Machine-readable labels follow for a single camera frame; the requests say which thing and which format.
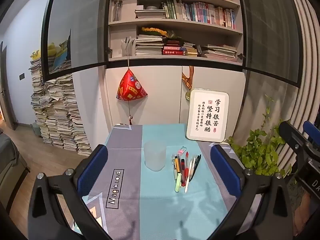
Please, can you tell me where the glass jar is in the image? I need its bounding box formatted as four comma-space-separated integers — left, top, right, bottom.
112, 0, 123, 22

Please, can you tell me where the medal with striped ribbon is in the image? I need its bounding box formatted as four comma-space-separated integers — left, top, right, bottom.
181, 66, 195, 101

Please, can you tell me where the tall stack of papers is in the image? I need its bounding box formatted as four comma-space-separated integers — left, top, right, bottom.
29, 40, 93, 157

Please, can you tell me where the small stack of books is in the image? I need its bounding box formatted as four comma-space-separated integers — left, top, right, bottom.
184, 41, 199, 57

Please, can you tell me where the green highlighter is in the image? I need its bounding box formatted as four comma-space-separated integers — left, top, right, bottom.
174, 171, 182, 193

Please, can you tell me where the stack of magazines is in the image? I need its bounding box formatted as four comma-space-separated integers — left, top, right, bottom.
135, 34, 164, 56

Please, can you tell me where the glass cabinet door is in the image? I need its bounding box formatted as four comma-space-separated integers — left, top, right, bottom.
236, 0, 300, 88
41, 0, 112, 82

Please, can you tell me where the clear pen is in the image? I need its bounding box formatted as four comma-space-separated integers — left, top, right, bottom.
190, 154, 198, 180

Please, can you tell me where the grey bookshelf cabinet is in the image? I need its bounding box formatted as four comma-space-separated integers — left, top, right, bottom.
104, 0, 247, 135

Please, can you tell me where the white pen holder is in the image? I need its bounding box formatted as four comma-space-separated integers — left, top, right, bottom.
121, 37, 133, 57

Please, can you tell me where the yellow plush toy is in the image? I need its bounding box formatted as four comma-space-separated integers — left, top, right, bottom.
30, 42, 66, 60

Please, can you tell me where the grey and teal printed tablecloth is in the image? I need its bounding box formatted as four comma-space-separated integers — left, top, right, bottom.
72, 124, 265, 240

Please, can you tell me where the red utility knife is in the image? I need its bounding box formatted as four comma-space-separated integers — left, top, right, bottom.
180, 158, 186, 187

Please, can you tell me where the dark door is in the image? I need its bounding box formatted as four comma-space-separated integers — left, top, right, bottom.
0, 41, 17, 130

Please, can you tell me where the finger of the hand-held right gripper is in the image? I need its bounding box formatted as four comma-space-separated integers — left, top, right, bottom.
302, 120, 320, 153
279, 121, 309, 155

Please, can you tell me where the green potted plant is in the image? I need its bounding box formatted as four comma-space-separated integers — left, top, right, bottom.
226, 96, 297, 178

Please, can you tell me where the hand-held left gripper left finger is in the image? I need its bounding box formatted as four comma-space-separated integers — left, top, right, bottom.
24, 144, 118, 240

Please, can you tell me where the yellow and black pen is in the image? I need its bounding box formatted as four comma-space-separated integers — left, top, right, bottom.
173, 155, 181, 175

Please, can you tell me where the grey sofa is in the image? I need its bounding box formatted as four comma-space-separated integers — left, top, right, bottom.
0, 130, 29, 205

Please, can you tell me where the flat stack of books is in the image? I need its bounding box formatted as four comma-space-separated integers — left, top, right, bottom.
135, 5, 166, 19

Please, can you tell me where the row of colourful books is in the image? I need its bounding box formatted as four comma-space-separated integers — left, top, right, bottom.
161, 0, 236, 30

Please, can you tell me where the translucent plastic cup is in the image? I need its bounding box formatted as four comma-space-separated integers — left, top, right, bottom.
143, 141, 167, 172

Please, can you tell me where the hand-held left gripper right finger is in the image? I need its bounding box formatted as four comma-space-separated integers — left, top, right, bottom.
207, 144, 300, 240

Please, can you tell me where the red pyramid hanging ornament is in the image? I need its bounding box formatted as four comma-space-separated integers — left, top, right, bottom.
116, 55, 148, 126

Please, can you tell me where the yellow flower garland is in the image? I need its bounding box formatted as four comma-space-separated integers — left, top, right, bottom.
141, 27, 167, 37

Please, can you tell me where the framed calligraphy sign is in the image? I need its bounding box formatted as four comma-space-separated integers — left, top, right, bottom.
185, 88, 230, 143

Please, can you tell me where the wide stack of books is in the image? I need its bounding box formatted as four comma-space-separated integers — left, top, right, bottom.
200, 44, 238, 62

